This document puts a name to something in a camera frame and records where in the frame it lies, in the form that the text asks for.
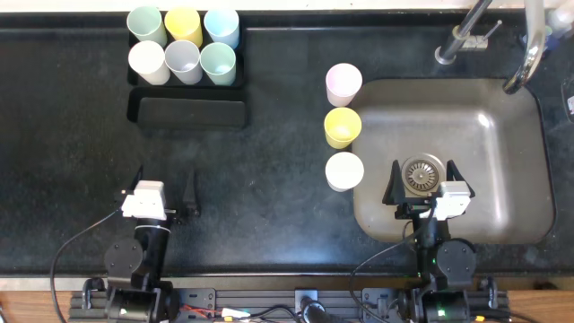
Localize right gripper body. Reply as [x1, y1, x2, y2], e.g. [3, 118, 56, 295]
[394, 200, 439, 221]

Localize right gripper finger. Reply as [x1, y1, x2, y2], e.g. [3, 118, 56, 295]
[445, 159, 476, 199]
[381, 160, 407, 206]

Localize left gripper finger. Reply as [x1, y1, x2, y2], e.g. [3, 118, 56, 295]
[181, 168, 202, 221]
[127, 164, 144, 192]

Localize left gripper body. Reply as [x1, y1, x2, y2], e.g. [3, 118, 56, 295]
[165, 206, 190, 225]

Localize pink cup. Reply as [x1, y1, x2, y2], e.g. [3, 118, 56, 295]
[325, 62, 363, 108]

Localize steel sink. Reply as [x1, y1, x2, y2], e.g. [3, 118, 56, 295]
[351, 78, 557, 246]

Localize white cup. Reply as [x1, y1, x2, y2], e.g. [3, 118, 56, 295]
[325, 151, 365, 193]
[127, 39, 171, 86]

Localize yellow cup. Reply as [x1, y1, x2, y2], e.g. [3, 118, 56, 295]
[323, 107, 362, 150]
[163, 6, 204, 48]

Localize black tray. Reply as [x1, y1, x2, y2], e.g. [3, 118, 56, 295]
[126, 11, 248, 131]

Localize grey cup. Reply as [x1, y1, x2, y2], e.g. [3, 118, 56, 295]
[164, 39, 204, 86]

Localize green cup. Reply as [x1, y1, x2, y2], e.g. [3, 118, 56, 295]
[199, 41, 238, 87]
[126, 4, 169, 48]

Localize steel tap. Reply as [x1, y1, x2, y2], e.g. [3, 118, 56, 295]
[433, 0, 549, 96]

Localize blue cup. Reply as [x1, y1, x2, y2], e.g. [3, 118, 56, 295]
[203, 7, 240, 50]

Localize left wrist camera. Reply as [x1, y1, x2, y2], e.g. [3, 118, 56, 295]
[120, 179, 168, 222]

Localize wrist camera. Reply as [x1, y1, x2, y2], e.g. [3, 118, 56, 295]
[431, 180, 472, 222]
[120, 179, 168, 222]

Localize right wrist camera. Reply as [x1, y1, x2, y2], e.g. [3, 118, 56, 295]
[431, 180, 472, 222]

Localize black cable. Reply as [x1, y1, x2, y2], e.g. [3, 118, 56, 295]
[48, 208, 123, 323]
[348, 204, 439, 323]

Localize mounting rail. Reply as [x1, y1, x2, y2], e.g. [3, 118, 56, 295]
[69, 276, 512, 323]

